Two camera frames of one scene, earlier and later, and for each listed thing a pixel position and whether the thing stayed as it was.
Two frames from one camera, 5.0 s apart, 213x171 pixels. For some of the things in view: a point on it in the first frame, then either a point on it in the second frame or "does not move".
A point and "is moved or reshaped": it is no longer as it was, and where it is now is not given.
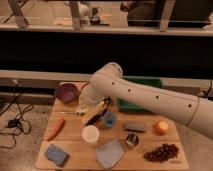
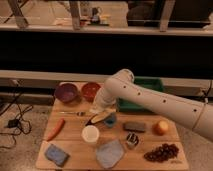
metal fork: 79,113 does not move
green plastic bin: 125,106 does not move
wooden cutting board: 107,138 does not move
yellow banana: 101,106 is moved or reshaped
